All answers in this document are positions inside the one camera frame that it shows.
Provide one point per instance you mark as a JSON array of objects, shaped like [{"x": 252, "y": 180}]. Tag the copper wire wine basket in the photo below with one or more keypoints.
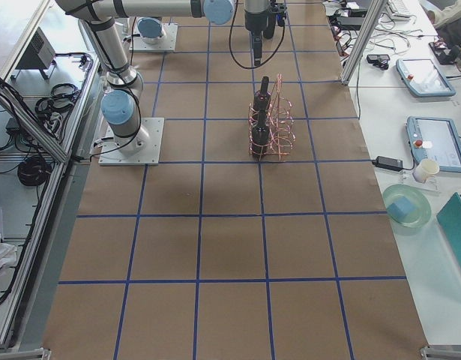
[{"x": 280, "y": 121}]

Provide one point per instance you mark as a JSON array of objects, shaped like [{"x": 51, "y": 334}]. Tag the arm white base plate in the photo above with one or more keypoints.
[
  {"x": 164, "y": 43},
  {"x": 143, "y": 149}
]

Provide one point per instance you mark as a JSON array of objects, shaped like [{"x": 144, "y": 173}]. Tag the aluminium frame post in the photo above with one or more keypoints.
[{"x": 367, "y": 28}]

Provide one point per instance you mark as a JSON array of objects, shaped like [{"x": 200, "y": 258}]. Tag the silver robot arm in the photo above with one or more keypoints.
[
  {"x": 151, "y": 29},
  {"x": 98, "y": 19}
]

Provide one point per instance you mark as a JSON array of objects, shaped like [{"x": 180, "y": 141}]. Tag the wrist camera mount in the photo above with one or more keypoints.
[{"x": 277, "y": 14}]

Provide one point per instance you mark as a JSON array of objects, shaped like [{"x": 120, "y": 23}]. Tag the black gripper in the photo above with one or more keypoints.
[{"x": 255, "y": 22}]

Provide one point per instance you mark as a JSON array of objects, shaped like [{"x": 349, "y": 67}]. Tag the grey metal box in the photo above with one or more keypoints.
[{"x": 39, "y": 55}]

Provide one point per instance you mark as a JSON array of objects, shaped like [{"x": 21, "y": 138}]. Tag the teach pendant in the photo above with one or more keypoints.
[
  {"x": 424, "y": 78},
  {"x": 436, "y": 139}
]

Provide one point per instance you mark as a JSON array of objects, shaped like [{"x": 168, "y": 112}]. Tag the black bottle under basket handle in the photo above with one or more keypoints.
[{"x": 261, "y": 98}]

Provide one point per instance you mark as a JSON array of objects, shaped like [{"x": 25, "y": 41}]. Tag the near teach pendant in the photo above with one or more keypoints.
[{"x": 436, "y": 139}]

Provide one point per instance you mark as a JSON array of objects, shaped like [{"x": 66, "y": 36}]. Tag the white paper cup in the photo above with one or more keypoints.
[{"x": 425, "y": 169}]

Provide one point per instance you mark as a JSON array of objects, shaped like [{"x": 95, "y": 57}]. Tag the blue foam cube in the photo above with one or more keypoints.
[{"x": 400, "y": 208}]

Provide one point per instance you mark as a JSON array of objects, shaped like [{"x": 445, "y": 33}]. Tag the green glass bowl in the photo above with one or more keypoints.
[{"x": 420, "y": 216}]

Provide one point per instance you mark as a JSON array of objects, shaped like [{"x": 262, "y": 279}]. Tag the black power adapter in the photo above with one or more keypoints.
[{"x": 388, "y": 163}]

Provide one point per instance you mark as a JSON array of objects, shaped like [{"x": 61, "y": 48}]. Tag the teal book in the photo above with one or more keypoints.
[{"x": 449, "y": 219}]

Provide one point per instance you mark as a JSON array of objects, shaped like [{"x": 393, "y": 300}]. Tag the far teach pendant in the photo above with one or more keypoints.
[{"x": 424, "y": 78}]

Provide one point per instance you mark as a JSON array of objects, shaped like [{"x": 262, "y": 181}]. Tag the black bottle in basket end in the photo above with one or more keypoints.
[{"x": 259, "y": 134}]

